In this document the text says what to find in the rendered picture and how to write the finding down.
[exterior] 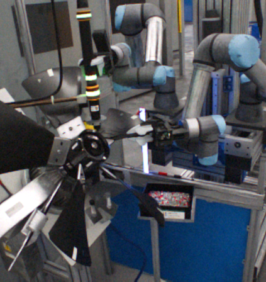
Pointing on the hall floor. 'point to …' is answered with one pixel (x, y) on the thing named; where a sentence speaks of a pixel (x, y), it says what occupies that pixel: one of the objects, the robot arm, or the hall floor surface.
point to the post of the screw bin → (155, 250)
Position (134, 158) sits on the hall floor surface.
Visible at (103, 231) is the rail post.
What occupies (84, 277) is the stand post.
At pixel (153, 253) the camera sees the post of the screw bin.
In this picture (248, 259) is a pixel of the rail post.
